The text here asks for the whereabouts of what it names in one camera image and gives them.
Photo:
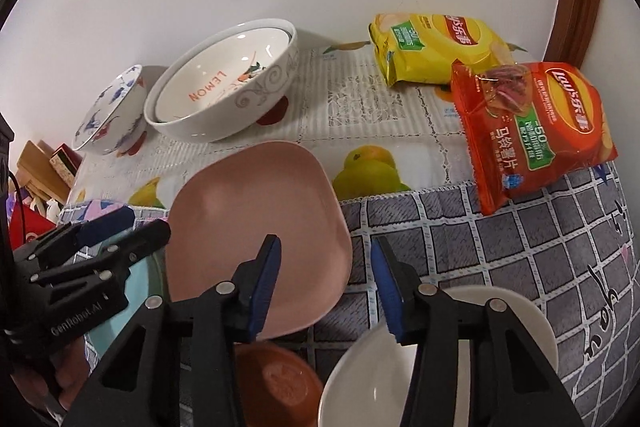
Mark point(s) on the red chip bag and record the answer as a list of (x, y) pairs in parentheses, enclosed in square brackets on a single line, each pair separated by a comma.
[(530, 132)]

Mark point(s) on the yellow chip bag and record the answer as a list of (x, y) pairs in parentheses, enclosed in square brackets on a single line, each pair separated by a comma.
[(430, 52)]

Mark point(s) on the pink plate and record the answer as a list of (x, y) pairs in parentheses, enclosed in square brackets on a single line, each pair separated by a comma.
[(250, 207)]

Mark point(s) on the cardboard box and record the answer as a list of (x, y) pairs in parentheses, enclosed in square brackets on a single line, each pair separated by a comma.
[(35, 172)]

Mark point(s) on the large white bowl grey swirls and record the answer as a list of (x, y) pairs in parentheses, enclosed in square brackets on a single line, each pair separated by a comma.
[(262, 94)]

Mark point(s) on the teal plate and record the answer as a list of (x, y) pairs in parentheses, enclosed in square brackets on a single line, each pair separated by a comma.
[(145, 282)]

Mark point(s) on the white bowl orange print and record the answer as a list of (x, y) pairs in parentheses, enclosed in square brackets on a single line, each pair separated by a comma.
[(210, 74)]

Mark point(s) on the dark red patterned box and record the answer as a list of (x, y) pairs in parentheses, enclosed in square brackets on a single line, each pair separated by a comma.
[(65, 164)]

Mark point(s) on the small brown bowl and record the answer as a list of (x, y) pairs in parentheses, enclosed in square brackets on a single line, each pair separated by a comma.
[(280, 382)]

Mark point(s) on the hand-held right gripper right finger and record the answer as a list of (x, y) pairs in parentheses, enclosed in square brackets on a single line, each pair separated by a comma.
[(387, 289)]

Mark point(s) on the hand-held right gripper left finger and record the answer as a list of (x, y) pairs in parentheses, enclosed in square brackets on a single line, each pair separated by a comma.
[(265, 279)]

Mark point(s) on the grey checked blanket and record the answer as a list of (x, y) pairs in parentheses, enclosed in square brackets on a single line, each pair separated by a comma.
[(450, 247)]

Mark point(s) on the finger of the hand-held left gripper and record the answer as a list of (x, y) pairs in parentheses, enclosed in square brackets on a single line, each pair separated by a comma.
[(145, 239), (107, 222)]

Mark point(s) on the plain white bowl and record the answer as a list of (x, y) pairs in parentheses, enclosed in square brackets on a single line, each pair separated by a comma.
[(365, 382)]

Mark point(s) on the fruit printed tablecloth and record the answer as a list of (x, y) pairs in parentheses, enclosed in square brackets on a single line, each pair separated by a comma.
[(350, 107)]

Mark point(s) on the white bowl blue pattern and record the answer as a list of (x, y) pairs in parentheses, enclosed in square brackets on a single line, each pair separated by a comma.
[(107, 107)]

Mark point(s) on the person's left hand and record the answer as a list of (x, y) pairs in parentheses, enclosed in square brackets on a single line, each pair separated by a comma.
[(72, 377)]

